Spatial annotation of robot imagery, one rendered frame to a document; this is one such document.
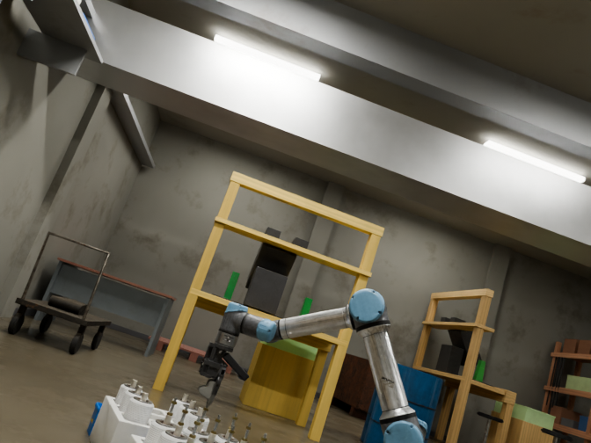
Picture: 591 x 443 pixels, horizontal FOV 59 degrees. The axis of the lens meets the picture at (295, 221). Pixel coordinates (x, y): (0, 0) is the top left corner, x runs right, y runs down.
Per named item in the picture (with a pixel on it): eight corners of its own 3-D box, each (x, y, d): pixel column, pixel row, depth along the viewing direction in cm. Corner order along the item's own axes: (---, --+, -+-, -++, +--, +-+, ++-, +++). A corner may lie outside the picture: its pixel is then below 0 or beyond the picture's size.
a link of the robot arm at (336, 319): (385, 297, 195) (261, 320, 204) (383, 291, 185) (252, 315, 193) (392, 328, 191) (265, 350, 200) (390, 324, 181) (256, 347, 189)
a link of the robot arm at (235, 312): (246, 306, 183) (225, 299, 186) (236, 336, 181) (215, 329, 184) (253, 309, 191) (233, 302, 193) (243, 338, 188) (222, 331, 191)
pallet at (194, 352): (235, 370, 825) (238, 362, 828) (237, 377, 731) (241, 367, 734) (150, 342, 814) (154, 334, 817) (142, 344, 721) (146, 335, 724)
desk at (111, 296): (50, 318, 649) (75, 264, 666) (155, 353, 660) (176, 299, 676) (30, 318, 579) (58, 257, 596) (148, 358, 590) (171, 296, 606)
